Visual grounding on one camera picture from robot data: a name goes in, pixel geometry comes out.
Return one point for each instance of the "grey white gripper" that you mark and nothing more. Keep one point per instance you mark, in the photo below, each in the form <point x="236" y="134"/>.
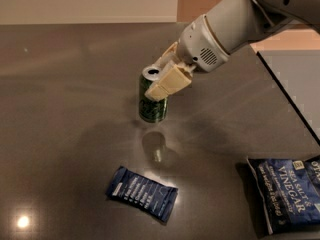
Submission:
<point x="197" y="48"/>

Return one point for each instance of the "green soda can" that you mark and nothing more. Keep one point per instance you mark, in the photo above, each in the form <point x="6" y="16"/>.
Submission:
<point x="150" y="111"/>

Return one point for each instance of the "blue rxbar blueberry wrapper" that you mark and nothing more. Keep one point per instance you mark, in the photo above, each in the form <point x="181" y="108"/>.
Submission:
<point x="143" y="193"/>

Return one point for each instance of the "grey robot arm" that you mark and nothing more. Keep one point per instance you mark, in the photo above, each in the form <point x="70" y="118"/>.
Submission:
<point x="236" y="23"/>

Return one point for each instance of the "blue salt vinegar chips bag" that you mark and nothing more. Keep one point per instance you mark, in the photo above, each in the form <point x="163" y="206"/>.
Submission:
<point x="290" y="190"/>

